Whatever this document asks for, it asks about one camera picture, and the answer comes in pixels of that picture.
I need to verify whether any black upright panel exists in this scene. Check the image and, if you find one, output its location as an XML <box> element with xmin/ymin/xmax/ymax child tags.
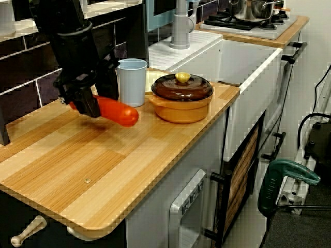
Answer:
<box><xmin>126</xmin><ymin>0</ymin><xmax>151</xmax><ymax>70</ymax></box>

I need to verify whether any black drawer bar handle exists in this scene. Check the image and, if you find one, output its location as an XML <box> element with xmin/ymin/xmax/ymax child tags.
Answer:
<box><xmin>261</xmin><ymin>132</ymin><xmax>287</xmax><ymax>160</ymax></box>

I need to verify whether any white canister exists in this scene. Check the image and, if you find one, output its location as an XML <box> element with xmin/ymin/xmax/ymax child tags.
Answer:
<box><xmin>0</xmin><ymin>0</ymin><xmax>17</xmax><ymax>34</ymax></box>

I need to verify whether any thin black cable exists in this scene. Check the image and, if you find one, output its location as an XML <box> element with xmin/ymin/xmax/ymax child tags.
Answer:
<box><xmin>314</xmin><ymin>66</ymin><xmax>331</xmax><ymax>114</ymax></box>

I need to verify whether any brown lid with yellow knob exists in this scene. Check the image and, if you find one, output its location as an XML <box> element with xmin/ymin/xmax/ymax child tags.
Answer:
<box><xmin>151</xmin><ymin>72</ymin><xmax>215</xmax><ymax>102</ymax></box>

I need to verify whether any wooden crate with black frame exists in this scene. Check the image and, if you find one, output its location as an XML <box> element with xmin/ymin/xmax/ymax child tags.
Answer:
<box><xmin>210</xmin><ymin>111</ymin><xmax>266</xmax><ymax>248</ymax></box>

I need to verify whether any white curved handle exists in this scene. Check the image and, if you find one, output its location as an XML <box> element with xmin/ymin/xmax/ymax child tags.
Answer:
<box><xmin>66</xmin><ymin>226</ymin><xmax>109</xmax><ymax>241</ymax></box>

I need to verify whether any cream peg handle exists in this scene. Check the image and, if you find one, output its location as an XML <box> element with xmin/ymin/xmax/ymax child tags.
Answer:
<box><xmin>10</xmin><ymin>215</ymin><xmax>48</xmax><ymax>248</ymax></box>

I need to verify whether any aluminium frame rail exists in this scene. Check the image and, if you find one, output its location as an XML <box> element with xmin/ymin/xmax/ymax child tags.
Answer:
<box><xmin>275</xmin><ymin>85</ymin><xmax>331</xmax><ymax>215</ymax></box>

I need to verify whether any white toy oven door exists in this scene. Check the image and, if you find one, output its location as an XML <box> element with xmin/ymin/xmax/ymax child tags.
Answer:
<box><xmin>169</xmin><ymin>169</ymin><xmax>207</xmax><ymax>248</ymax></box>

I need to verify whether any cream flower-shaped plate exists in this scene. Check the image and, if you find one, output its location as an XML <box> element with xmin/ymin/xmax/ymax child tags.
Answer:
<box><xmin>145</xmin><ymin>71</ymin><xmax>169</xmax><ymax>95</ymax></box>

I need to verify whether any teal box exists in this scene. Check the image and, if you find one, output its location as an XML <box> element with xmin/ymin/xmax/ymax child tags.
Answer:
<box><xmin>146</xmin><ymin>0</ymin><xmax>179</xmax><ymax>33</ymax></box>

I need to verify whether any white toy kitchen cabinet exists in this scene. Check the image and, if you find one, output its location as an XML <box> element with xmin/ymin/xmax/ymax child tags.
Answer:
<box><xmin>125</xmin><ymin>105</ymin><xmax>233</xmax><ymax>248</ymax></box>

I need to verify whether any grey toy hob plate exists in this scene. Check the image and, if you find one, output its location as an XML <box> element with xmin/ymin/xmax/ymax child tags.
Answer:
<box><xmin>199</xmin><ymin>10</ymin><xmax>298</xmax><ymax>41</ymax></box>

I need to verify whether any black oven bar handle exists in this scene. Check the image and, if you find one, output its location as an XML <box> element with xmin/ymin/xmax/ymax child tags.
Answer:
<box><xmin>281</xmin><ymin>41</ymin><xmax>308</xmax><ymax>65</ymax></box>

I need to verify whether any steel cooking pot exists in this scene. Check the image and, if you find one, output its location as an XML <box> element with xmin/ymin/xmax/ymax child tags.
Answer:
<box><xmin>229</xmin><ymin>0</ymin><xmax>285</xmax><ymax>22</ymax></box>

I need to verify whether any white toy sink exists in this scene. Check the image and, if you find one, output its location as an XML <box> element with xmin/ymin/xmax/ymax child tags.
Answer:
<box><xmin>148</xmin><ymin>29</ymin><xmax>284</xmax><ymax>162</ymax></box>

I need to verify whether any thick black cable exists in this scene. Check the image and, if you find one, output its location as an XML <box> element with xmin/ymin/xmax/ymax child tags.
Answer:
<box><xmin>297</xmin><ymin>113</ymin><xmax>331</xmax><ymax>153</ymax></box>

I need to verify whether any black burner grate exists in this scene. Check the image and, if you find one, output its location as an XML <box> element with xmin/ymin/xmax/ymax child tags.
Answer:
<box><xmin>203</xmin><ymin>11</ymin><xmax>290</xmax><ymax>31</ymax></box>

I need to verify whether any light blue plastic cup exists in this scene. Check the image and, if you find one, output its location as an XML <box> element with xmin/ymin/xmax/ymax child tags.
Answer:
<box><xmin>116</xmin><ymin>58</ymin><xmax>148</xmax><ymax>107</ymax></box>

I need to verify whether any orange toy pot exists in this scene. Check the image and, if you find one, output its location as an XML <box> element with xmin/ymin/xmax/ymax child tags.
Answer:
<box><xmin>148</xmin><ymin>89</ymin><xmax>214</xmax><ymax>124</ymax></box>

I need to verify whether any grey toy faucet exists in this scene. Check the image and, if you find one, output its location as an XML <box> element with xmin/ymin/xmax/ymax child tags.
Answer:
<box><xmin>169</xmin><ymin>0</ymin><xmax>195</xmax><ymax>50</ymax></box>

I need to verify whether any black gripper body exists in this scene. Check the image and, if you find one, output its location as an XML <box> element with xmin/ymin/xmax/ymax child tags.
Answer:
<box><xmin>50</xmin><ymin>20</ymin><xmax>121</xmax><ymax>103</ymax></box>

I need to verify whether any black stand foot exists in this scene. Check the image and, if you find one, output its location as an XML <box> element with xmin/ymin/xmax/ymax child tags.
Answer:
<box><xmin>0</xmin><ymin>103</ymin><xmax>11</xmax><ymax>146</ymax></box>

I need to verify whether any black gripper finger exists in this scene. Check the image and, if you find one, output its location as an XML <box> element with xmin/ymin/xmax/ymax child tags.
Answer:
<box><xmin>96</xmin><ymin>59</ymin><xmax>121</xmax><ymax>102</ymax></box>
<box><xmin>58</xmin><ymin>86</ymin><xmax>101</xmax><ymax>118</ymax></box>

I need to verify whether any black device box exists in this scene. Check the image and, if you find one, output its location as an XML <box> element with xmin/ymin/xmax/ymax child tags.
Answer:
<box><xmin>304</xmin><ymin>121</ymin><xmax>331</xmax><ymax>168</ymax></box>

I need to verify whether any red toy sausage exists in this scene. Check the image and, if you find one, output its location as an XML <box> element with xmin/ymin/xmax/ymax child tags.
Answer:
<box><xmin>69</xmin><ymin>95</ymin><xmax>140</xmax><ymax>128</ymax></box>

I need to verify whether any thin black rod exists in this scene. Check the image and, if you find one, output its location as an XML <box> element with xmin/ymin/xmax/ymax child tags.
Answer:
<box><xmin>274</xmin><ymin>205</ymin><xmax>331</xmax><ymax>210</ymax></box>

